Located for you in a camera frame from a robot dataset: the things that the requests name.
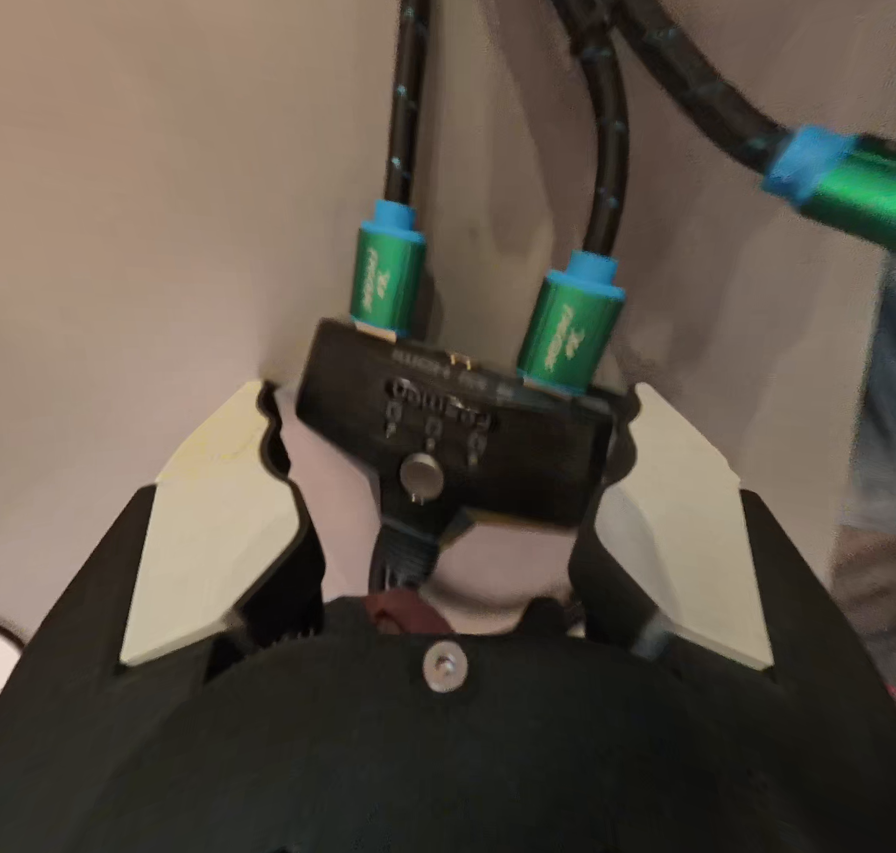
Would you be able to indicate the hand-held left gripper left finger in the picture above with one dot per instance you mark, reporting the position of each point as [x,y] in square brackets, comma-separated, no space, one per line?
[210,545]

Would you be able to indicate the black hdmi switch box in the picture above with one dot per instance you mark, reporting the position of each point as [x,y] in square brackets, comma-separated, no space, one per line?
[448,433]

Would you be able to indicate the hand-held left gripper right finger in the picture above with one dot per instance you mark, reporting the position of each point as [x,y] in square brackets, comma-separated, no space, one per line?
[686,545]

